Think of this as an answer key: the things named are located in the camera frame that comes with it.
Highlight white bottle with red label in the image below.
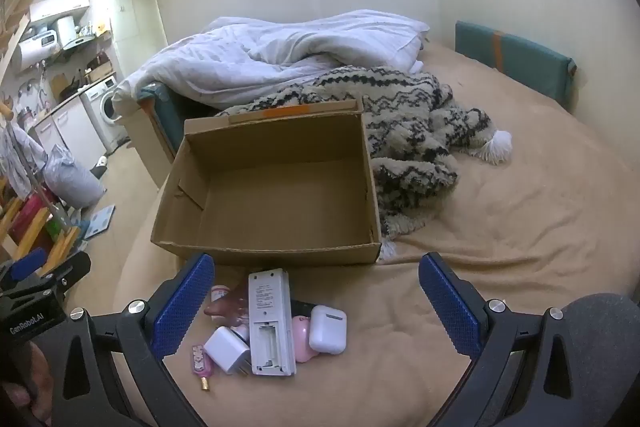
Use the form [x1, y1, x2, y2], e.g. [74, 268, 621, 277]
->
[210, 285, 251, 344]

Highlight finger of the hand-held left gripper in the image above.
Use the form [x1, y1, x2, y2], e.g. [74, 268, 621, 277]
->
[46, 251, 92, 303]
[0, 248, 47, 283]

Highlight white wall cabinet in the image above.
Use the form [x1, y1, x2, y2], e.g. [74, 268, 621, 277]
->
[29, 0, 92, 24]

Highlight long teal bed cushion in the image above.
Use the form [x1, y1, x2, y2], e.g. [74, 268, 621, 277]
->
[454, 20, 577, 112]

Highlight grey plastic bag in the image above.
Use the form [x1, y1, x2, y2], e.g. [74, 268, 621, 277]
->
[44, 144, 107, 208]

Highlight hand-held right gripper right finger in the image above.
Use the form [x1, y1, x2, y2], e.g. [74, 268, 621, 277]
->
[419, 252, 601, 427]

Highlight red container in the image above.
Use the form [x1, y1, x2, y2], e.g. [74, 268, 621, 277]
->
[14, 196, 47, 239]

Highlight white duvet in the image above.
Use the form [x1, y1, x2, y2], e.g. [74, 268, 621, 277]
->
[111, 9, 431, 112]

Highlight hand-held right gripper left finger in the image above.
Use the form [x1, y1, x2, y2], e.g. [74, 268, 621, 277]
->
[50, 252, 216, 427]

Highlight bathroom scale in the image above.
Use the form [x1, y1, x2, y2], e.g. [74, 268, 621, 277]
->
[82, 204, 116, 240]

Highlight cardboard box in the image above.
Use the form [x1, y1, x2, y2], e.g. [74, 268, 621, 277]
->
[150, 98, 383, 265]

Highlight hanging grey clothes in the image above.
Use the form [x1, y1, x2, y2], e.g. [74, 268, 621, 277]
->
[0, 122, 48, 200]

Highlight white earbuds case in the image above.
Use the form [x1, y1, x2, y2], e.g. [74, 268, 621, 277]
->
[308, 304, 348, 354]

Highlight white floor cabinet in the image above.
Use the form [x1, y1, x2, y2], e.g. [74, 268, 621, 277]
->
[32, 97, 108, 172]

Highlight white cylindrical appliance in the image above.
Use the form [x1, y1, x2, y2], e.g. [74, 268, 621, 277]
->
[56, 16, 77, 51]

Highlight white water heater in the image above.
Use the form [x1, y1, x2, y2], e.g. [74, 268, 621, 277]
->
[10, 32, 63, 74]

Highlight yellow wooden rack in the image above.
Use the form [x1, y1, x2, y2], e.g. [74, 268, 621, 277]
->
[0, 187, 81, 278]

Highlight person's left hand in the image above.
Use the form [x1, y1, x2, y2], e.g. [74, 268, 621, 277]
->
[0, 339, 56, 413]

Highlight pink rounded toy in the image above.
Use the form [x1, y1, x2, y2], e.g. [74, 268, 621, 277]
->
[292, 314, 321, 364]

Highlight white charger plug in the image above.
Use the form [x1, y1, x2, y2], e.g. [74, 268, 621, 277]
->
[203, 326, 251, 376]

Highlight short teal bed cushion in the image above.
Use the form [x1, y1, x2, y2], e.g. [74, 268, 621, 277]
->
[137, 82, 216, 152]

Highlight white washing machine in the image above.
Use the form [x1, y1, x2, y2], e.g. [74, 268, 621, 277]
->
[80, 76, 128, 152]

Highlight patterned knit blanket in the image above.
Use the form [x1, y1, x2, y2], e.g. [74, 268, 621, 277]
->
[215, 66, 513, 243]

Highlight white remote control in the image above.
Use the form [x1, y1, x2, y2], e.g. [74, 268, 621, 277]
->
[248, 268, 297, 377]

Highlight small pink perfume bottle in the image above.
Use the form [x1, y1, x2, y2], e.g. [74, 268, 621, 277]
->
[190, 344, 213, 392]

